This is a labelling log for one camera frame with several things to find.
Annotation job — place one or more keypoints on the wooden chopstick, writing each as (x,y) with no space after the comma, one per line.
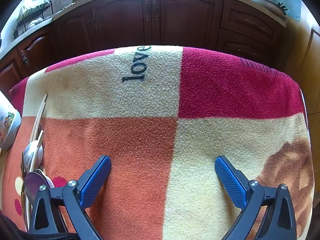
(43,105)
(40,140)

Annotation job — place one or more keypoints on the checked fleece blanket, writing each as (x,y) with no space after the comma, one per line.
(140,105)

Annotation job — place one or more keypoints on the white cartoon-print jar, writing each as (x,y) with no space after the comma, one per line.
(8,125)

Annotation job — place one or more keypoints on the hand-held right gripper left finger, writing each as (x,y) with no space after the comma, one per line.
(96,180)

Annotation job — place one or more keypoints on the small steel spoon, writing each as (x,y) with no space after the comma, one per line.
(31,152)

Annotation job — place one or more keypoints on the large steel spoon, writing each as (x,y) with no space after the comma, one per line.
(35,182)

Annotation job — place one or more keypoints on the dark wooden kitchen cabinets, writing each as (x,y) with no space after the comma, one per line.
(175,17)

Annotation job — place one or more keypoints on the white ceramic spoon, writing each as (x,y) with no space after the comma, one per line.
(28,215)

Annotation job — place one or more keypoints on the metal bowl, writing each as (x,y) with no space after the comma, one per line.
(265,1)

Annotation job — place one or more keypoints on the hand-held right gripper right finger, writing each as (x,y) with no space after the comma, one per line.
(230,180)

